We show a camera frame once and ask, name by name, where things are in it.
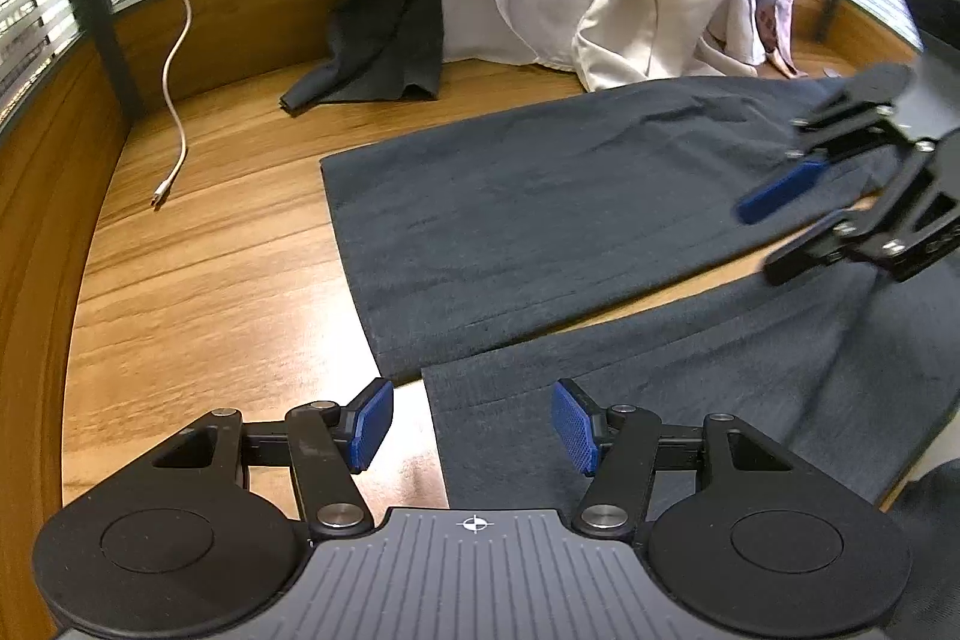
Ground white cable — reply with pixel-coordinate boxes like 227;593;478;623
150;0;218;210

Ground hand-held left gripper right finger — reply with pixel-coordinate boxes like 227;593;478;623
551;377;796;536

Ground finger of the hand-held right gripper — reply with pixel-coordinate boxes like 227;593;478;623
763;134;960;287
739;62;920;226

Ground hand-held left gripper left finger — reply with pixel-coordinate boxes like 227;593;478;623
154;377;395;532

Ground dark grey pants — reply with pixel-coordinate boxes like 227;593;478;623
319;74;946;510

